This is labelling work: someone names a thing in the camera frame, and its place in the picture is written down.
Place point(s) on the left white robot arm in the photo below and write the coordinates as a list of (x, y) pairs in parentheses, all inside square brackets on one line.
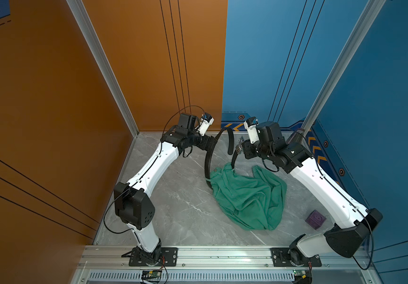
[(132, 199)]

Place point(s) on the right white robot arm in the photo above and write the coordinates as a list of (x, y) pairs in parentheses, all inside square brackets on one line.
[(353, 222)]

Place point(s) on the green trousers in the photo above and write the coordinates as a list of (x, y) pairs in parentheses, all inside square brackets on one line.
[(252, 202)]

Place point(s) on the brown wooden metronome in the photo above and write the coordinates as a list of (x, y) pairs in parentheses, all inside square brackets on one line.
[(298, 136)]

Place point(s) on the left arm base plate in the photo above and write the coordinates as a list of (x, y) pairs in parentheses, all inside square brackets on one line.
[(161, 256)]

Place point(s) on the aluminium mounting rail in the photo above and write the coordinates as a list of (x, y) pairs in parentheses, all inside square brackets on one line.
[(217, 265)]

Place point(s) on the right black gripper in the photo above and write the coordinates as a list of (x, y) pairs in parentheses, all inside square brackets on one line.
[(246, 145)]

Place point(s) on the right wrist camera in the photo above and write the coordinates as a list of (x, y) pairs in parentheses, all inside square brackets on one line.
[(251, 127)]

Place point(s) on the purple cube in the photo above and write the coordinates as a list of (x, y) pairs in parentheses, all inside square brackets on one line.
[(315, 219)]

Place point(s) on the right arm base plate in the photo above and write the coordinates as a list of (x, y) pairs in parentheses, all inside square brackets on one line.
[(287, 257)]

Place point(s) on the aluminium corner post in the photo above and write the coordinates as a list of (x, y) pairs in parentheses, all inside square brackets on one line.
[(84, 22), (357, 35)]

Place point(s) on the left green circuit board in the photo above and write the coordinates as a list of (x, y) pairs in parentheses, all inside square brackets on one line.
[(152, 275)]

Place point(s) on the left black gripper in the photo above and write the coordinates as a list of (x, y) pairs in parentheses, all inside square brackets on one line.
[(207, 144)]

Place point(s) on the left aluminium corner post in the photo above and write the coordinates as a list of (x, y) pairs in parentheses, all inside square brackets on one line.
[(84, 22)]

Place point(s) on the right aluminium corner post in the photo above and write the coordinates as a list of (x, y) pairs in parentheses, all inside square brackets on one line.
[(357, 35)]

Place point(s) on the green circuit board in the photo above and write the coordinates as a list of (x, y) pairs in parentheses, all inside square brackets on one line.
[(152, 275), (302, 277)]

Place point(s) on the right green circuit board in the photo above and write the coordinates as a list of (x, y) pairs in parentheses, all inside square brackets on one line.
[(302, 277)]

